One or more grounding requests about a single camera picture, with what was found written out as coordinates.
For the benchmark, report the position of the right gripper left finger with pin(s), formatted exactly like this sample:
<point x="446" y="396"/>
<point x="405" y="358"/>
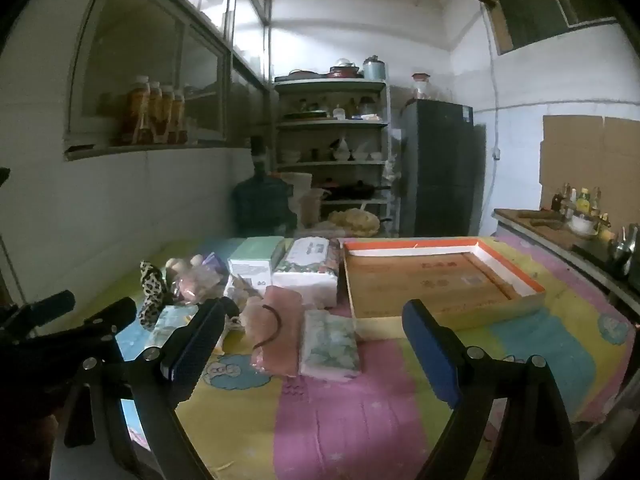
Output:
<point x="162" y="377"/>

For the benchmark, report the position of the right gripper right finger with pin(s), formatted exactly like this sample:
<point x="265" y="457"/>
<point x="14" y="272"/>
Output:
<point x="534" y="439"/>

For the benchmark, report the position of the leopard print cloth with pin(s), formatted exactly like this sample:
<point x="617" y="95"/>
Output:
<point x="156" y="294"/>

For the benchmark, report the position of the beige plush bear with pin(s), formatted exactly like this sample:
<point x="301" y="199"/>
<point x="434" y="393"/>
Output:
<point x="196" y="280"/>

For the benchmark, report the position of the pink towel with hair tie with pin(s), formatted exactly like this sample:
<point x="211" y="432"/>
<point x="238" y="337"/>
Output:
<point x="273" y="328"/>

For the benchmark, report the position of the small green floral tissue pack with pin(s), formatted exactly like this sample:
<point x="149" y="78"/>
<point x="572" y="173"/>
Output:
<point x="329" y="348"/>

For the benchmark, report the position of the green top tissue box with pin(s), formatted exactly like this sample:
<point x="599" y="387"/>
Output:
<point x="255" y="260"/>

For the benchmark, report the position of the large floral tissue pack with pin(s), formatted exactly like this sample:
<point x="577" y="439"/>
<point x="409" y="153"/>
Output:
<point x="311" y="267"/>

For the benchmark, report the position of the orange rimmed cardboard tray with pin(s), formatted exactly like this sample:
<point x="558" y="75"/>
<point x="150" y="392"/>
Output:
<point x="463" y="282"/>

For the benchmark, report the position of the kitchen counter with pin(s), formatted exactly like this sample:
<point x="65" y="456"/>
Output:
<point x="561" y="244"/>

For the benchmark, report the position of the white bowl on counter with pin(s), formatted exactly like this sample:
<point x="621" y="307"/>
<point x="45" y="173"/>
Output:
<point x="582" y="225"/>

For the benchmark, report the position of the yellow dough pile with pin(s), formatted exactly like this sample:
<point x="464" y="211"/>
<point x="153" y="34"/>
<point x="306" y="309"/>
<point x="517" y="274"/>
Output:
<point x="358" y="222"/>

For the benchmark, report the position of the orange drink bottles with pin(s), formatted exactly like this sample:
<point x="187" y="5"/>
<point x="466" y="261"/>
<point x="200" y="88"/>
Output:
<point x="153" y="115"/>

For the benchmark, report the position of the black refrigerator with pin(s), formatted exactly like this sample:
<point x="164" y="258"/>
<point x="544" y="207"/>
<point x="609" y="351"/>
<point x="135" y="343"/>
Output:
<point x="442" y="170"/>

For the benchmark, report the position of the metal storage shelf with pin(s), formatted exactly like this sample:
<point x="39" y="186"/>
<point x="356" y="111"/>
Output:
<point x="337" y="132"/>

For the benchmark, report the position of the glass jar on fridge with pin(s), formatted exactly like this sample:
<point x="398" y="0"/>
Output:
<point x="421" y="86"/>

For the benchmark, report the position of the cardboard wall sheets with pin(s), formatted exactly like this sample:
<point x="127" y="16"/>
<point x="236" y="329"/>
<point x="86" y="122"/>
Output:
<point x="593" y="152"/>

